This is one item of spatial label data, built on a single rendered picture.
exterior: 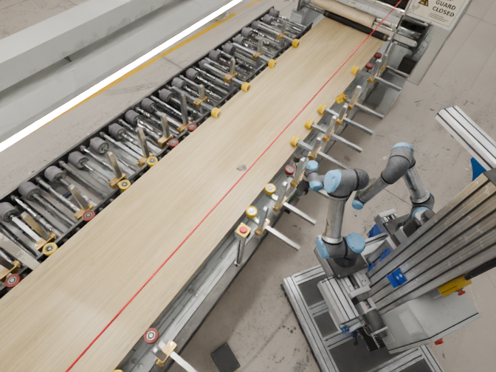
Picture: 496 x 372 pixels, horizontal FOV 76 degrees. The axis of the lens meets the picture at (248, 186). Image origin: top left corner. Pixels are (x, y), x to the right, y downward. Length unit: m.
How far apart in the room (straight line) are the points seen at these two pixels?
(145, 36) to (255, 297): 2.43
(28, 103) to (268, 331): 2.51
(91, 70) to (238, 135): 1.93
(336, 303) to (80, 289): 1.53
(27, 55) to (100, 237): 1.63
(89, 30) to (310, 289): 2.47
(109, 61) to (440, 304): 1.86
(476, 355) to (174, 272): 2.65
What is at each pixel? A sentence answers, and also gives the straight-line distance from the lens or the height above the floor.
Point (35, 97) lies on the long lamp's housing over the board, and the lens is 0.86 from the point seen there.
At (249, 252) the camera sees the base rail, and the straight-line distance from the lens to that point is 2.36.
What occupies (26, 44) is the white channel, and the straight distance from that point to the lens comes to 0.85.
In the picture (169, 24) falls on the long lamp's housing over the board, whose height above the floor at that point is 2.36.
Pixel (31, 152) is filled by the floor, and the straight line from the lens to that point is 4.27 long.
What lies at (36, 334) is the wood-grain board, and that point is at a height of 0.90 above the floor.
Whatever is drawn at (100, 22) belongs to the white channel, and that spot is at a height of 2.45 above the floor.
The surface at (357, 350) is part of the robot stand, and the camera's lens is 2.88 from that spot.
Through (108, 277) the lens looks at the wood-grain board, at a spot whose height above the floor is 0.90.
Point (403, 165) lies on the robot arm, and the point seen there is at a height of 1.55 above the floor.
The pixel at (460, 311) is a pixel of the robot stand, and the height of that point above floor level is 1.23.
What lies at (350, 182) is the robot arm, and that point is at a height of 1.61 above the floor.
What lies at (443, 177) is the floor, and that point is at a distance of 4.44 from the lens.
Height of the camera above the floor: 2.87
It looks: 55 degrees down
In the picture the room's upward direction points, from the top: 8 degrees clockwise
